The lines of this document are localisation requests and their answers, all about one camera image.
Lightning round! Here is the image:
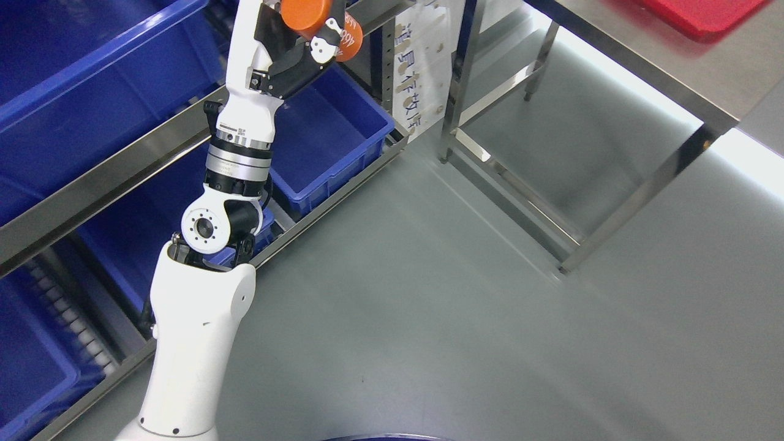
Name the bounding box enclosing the white paper sign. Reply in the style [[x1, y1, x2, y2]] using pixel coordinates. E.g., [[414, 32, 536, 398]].
[[392, 1, 465, 140]]

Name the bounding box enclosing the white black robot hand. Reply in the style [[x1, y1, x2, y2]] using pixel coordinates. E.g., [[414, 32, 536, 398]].
[[211, 1, 345, 149]]

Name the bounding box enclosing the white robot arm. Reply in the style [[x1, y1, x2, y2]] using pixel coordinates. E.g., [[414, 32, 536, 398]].
[[116, 137, 272, 440]]

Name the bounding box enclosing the stainless steel desk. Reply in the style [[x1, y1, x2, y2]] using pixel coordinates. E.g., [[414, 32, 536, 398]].
[[439, 1, 782, 283]]

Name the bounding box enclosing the large blue bin upper right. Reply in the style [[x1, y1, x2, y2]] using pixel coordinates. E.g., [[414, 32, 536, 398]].
[[1, 1, 224, 224]]

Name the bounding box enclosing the blue bin lower right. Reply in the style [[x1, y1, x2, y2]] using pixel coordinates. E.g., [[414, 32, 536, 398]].
[[271, 65, 395, 217]]

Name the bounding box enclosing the red plastic tray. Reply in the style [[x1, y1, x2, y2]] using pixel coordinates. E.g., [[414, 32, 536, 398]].
[[636, 1, 770, 43]]

